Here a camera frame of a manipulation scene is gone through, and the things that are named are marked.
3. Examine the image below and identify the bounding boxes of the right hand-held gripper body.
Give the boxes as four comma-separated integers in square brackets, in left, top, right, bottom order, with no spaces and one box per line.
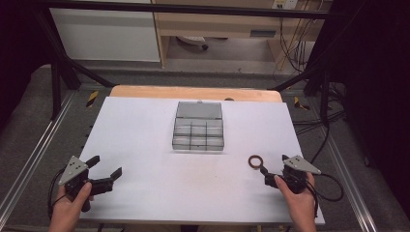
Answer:
[278,155,323,195]

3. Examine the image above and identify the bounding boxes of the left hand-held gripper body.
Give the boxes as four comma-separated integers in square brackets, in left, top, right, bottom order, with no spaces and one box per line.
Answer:
[58,155,97,214]

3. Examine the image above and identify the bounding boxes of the brown ring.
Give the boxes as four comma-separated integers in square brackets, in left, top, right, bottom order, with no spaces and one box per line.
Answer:
[248,155,264,170]

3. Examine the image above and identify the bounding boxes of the person's right hand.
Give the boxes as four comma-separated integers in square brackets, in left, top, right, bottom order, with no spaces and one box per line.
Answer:
[273,171,319,224]

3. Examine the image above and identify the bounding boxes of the person's left hand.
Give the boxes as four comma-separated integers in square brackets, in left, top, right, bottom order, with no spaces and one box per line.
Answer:
[47,182,94,228]

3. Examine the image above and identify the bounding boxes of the yellow black tape strip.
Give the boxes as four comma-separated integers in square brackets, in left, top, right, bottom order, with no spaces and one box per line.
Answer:
[293,96,311,111]
[85,90,100,108]

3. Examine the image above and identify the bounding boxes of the clear plastic compartment box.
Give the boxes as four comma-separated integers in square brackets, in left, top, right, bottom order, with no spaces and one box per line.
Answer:
[171,100,226,153]

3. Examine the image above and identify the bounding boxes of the black curtain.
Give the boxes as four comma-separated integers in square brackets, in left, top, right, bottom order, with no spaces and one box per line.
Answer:
[0,0,54,131]
[316,0,410,211]

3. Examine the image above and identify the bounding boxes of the white cabinet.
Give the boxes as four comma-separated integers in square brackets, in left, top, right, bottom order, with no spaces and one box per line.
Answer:
[49,7,161,63]

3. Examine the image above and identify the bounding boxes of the wooden desk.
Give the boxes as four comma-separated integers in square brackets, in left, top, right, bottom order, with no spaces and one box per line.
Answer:
[151,0,334,70]

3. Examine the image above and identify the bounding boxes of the office chair base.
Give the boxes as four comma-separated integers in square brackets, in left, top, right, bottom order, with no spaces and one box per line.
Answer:
[176,35,210,52]

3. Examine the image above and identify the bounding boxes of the white power strip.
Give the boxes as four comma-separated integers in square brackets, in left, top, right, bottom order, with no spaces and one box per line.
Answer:
[272,0,300,11]

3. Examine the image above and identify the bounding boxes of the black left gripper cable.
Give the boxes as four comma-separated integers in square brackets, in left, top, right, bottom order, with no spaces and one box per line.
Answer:
[46,167,68,222]

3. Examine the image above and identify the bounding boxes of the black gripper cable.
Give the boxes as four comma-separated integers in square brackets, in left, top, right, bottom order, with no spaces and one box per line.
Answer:
[46,167,68,222]
[304,172,345,220]

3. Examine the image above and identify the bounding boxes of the aluminium rail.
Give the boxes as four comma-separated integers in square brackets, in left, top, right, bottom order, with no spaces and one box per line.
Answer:
[322,129,379,232]
[0,91,77,220]

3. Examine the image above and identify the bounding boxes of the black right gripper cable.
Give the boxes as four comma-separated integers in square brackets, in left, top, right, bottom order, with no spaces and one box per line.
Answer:
[304,172,345,220]

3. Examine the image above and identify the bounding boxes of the black floor cables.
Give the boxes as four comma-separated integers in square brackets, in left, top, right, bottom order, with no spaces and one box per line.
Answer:
[291,81,348,165]

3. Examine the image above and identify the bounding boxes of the hanging cable bundle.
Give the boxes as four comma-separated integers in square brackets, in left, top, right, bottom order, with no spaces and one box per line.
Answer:
[278,17,315,73]

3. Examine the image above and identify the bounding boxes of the black metal frame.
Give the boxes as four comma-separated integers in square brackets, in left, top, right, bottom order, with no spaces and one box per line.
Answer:
[32,0,334,129]

